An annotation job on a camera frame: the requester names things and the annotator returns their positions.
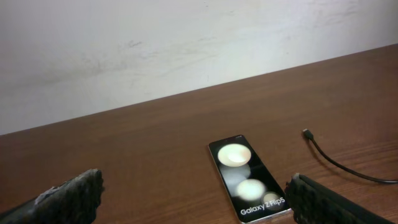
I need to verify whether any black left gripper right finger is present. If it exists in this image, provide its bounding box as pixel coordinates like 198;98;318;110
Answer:
284;173;393;224

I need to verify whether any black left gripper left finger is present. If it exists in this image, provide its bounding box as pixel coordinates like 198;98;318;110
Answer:
1;169;104;224

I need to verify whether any black USB charger cable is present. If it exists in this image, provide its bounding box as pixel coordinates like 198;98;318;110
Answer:
302;128;398;185

